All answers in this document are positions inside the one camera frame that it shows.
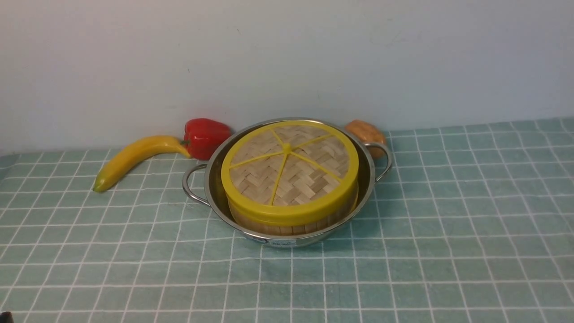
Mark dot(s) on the bamboo steamer basket yellow rim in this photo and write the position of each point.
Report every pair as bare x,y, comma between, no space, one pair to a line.
281,219

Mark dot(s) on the woven bamboo steamer lid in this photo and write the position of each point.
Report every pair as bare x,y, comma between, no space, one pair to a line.
298,160

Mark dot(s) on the red bell pepper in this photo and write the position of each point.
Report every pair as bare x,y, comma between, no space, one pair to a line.
203,136

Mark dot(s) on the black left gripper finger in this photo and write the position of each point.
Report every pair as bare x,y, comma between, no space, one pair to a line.
6,317

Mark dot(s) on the brown bread roll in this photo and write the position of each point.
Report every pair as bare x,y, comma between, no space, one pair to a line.
366,133

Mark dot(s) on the stainless steel pot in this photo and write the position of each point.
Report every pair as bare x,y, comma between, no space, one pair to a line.
203,184

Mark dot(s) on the yellow banana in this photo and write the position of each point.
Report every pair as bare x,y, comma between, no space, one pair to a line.
134,154

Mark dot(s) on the green checkered tablecloth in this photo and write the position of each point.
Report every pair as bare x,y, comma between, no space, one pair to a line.
473,225

